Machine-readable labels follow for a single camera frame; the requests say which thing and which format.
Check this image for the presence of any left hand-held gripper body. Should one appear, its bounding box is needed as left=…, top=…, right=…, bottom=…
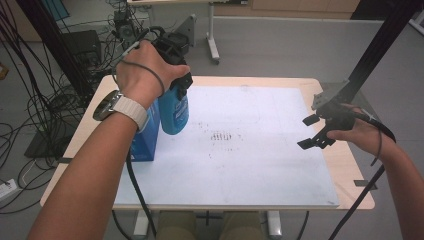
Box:
left=151, top=13, right=198, bottom=67

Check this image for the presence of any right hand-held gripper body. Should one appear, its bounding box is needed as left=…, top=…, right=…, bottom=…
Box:
left=311, top=79, right=356, bottom=131

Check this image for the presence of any blue plastic bottle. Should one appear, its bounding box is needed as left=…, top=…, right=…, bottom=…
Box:
left=157, top=83, right=191, bottom=136

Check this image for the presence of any blue cardboard box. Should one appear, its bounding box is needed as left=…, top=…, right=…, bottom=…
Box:
left=129, top=98, right=162, bottom=163

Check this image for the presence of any person's right hand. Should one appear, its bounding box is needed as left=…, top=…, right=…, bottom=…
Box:
left=326, top=103, right=396, bottom=161

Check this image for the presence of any person's left hand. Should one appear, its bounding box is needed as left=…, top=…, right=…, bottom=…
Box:
left=114, top=39, right=191, bottom=110

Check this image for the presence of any black computer tower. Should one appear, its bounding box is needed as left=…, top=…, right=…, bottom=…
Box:
left=112, top=9, right=145, bottom=51

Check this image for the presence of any silver watch with white band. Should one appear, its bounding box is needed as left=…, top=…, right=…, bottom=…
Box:
left=92, top=89, right=150, bottom=133

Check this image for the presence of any white paper sheet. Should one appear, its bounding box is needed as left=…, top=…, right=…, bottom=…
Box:
left=113, top=85, right=341, bottom=209

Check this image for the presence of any black stand pole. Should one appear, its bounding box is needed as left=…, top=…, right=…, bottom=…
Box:
left=15, top=0, right=95, bottom=98
left=335, top=0, right=419, bottom=105

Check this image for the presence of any black equipment box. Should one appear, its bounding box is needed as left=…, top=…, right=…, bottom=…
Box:
left=61, top=29, right=103, bottom=74

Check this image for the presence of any white table leg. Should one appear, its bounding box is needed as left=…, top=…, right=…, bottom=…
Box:
left=266, top=209, right=283, bottom=240
left=132, top=209, right=152, bottom=240

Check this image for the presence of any wooden cabinet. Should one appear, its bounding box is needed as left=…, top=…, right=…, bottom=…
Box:
left=213, top=0, right=362, bottom=20

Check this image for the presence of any person's left leg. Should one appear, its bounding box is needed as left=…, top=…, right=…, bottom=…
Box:
left=156, top=210, right=198, bottom=240

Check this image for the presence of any white power strip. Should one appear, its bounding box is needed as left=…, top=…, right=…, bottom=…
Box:
left=0, top=178, right=20, bottom=203

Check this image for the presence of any grey left wrist cord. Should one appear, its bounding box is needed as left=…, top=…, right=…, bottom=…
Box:
left=112, top=59, right=166, bottom=98

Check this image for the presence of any grey wrist cord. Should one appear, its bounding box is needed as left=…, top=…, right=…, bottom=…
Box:
left=112, top=59, right=166, bottom=98
left=370, top=128, right=384, bottom=167

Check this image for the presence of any white desk frame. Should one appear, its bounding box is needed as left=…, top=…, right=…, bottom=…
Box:
left=126, top=0, right=249, bottom=67

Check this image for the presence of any grey cable plug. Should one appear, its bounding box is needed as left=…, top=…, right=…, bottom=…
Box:
left=121, top=39, right=141, bottom=57

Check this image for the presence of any grey right wrist cord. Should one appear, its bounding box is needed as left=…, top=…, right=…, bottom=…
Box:
left=370, top=128, right=384, bottom=167

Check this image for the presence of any grey metal table bracket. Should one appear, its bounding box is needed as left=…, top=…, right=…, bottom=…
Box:
left=353, top=179, right=379, bottom=191

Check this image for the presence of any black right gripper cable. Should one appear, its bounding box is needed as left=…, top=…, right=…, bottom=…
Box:
left=328, top=111, right=398, bottom=240

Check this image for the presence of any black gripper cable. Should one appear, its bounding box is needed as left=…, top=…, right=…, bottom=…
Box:
left=125, top=25, right=167, bottom=238
left=328, top=111, right=398, bottom=240

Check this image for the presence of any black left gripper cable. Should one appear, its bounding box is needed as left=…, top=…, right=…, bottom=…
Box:
left=125, top=25, right=167, bottom=238

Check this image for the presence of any dark stand base plate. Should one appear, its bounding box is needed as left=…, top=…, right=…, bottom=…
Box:
left=24, top=114, right=82, bottom=160

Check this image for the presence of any bundle of black cables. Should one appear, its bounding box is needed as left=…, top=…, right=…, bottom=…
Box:
left=0, top=0, right=116, bottom=214

